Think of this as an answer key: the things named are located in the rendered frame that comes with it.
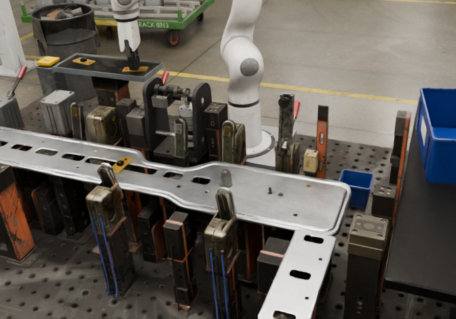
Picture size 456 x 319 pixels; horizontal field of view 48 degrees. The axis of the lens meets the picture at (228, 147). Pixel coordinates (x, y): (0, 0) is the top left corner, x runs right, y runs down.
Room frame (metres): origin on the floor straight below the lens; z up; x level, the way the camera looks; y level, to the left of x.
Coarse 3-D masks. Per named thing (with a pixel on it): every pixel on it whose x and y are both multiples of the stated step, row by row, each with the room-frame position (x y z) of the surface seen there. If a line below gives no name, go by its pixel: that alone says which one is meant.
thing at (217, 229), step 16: (208, 224) 0.95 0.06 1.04; (224, 224) 0.94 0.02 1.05; (208, 240) 0.92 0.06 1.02; (224, 240) 0.91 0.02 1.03; (208, 256) 0.92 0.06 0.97; (224, 256) 0.90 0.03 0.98; (224, 272) 0.90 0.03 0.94; (224, 288) 0.90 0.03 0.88; (240, 288) 0.97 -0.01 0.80; (224, 304) 0.92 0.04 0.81; (240, 304) 0.97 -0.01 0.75
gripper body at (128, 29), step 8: (120, 24) 1.61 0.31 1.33; (128, 24) 1.61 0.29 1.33; (136, 24) 1.66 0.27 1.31; (120, 32) 1.61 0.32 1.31; (128, 32) 1.61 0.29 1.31; (136, 32) 1.65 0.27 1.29; (120, 40) 1.61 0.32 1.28; (128, 40) 1.60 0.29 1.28; (136, 40) 1.64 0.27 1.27; (120, 48) 1.61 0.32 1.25
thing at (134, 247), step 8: (128, 168) 1.31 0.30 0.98; (128, 192) 1.29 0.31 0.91; (128, 200) 1.28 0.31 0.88; (136, 200) 1.32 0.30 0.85; (128, 208) 1.29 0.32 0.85; (136, 208) 1.31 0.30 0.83; (128, 216) 1.29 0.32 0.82; (136, 216) 1.31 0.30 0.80; (128, 224) 1.29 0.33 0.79; (136, 224) 1.30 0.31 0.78; (128, 232) 1.29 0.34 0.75; (136, 232) 1.29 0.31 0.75; (128, 240) 1.30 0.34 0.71; (136, 240) 1.29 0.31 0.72; (136, 248) 1.27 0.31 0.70
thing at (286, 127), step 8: (280, 96) 1.26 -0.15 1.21; (288, 96) 1.26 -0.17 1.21; (280, 104) 1.23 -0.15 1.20; (288, 104) 1.23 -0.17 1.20; (280, 112) 1.25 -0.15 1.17; (288, 112) 1.25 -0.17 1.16; (280, 120) 1.25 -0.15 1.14; (288, 120) 1.25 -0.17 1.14; (280, 128) 1.25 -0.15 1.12; (288, 128) 1.24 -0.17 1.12; (280, 136) 1.24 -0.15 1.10; (288, 136) 1.23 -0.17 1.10; (280, 144) 1.24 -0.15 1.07; (288, 144) 1.23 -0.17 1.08; (280, 152) 1.24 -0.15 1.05; (288, 152) 1.23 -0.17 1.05
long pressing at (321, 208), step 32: (0, 128) 1.59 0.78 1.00; (0, 160) 1.39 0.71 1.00; (32, 160) 1.37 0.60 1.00; (64, 160) 1.35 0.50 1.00; (160, 192) 1.16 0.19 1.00; (192, 192) 1.14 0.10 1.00; (256, 192) 1.12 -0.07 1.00; (288, 192) 1.11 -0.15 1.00; (320, 192) 1.10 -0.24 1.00; (288, 224) 0.99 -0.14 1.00; (320, 224) 0.97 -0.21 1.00
